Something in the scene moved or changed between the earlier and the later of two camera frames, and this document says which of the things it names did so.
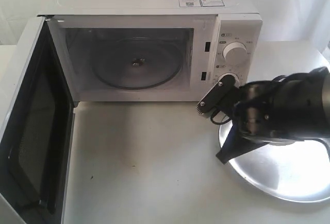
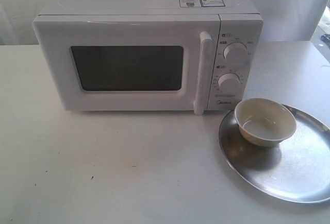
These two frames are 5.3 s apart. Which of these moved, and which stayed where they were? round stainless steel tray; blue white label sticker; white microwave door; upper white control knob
Moved: white microwave door
Stayed: blue white label sticker; upper white control knob; round stainless steel tray
